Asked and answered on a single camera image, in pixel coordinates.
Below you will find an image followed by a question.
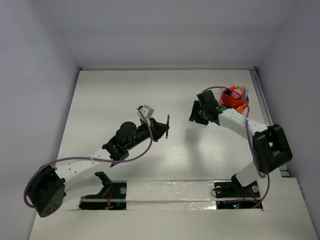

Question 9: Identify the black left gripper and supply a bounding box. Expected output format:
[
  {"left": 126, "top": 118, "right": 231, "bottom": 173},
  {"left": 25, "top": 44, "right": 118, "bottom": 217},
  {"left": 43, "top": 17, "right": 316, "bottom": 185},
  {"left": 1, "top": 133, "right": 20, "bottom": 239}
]
[{"left": 125, "top": 117, "right": 168, "bottom": 151}]

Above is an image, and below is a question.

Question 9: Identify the peach translucent marker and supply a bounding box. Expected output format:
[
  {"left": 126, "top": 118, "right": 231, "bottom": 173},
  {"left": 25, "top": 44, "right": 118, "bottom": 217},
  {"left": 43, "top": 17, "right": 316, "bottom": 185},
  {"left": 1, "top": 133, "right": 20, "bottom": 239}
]
[{"left": 235, "top": 104, "right": 247, "bottom": 114}]

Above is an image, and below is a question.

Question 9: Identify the blue tip clear highlighter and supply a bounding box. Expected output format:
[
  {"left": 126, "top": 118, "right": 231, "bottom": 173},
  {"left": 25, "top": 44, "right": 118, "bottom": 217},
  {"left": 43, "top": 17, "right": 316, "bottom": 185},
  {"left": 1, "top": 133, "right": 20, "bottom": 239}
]
[{"left": 243, "top": 87, "right": 249, "bottom": 99}]

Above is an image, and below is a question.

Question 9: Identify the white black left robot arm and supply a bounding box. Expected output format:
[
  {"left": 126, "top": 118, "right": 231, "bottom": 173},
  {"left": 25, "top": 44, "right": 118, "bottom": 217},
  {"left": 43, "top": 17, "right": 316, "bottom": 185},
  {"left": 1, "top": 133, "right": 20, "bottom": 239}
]
[{"left": 23, "top": 117, "right": 170, "bottom": 218}]

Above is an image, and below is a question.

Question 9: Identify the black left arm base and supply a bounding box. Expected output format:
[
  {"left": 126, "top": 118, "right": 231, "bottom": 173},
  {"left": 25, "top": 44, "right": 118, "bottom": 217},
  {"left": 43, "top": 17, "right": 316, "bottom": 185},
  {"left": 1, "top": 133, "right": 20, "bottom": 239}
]
[{"left": 78, "top": 171, "right": 127, "bottom": 211}]

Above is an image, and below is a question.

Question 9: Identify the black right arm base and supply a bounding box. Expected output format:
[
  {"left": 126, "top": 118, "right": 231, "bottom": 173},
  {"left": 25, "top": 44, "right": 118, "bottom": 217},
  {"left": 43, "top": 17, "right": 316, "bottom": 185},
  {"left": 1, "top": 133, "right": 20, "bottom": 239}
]
[{"left": 211, "top": 176, "right": 263, "bottom": 210}]

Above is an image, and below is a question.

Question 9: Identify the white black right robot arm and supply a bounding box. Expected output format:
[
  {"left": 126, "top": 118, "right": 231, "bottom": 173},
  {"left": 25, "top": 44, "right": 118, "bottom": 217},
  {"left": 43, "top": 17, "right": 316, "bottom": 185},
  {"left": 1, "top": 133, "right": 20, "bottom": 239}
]
[{"left": 189, "top": 90, "right": 293, "bottom": 196}]

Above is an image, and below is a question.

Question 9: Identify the orange round organizer container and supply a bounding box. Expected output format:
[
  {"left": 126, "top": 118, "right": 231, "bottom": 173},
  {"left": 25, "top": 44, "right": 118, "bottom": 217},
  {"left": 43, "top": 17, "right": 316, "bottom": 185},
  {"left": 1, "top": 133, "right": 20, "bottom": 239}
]
[{"left": 218, "top": 89, "right": 249, "bottom": 109}]

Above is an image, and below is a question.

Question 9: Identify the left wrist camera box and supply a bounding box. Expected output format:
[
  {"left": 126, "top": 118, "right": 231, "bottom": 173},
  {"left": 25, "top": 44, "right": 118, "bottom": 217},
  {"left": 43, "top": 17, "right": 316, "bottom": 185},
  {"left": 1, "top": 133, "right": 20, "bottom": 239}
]
[{"left": 136, "top": 105, "right": 154, "bottom": 123}]

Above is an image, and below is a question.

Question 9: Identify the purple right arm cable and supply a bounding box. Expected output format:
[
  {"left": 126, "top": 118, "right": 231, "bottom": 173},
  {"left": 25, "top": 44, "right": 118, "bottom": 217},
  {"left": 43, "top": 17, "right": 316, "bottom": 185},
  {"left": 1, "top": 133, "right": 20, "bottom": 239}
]
[{"left": 202, "top": 86, "right": 270, "bottom": 209}]

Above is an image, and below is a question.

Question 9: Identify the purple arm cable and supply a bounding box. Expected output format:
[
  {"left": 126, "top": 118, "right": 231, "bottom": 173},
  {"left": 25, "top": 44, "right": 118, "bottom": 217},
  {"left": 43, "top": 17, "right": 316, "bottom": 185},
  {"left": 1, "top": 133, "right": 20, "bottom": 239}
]
[
  {"left": 23, "top": 108, "right": 154, "bottom": 209},
  {"left": 202, "top": 86, "right": 270, "bottom": 209}
]

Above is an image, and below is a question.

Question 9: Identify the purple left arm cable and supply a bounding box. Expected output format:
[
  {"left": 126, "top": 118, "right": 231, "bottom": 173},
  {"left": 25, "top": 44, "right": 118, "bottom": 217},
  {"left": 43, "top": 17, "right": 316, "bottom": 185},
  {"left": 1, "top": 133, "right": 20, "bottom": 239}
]
[{"left": 23, "top": 108, "right": 154, "bottom": 209}]

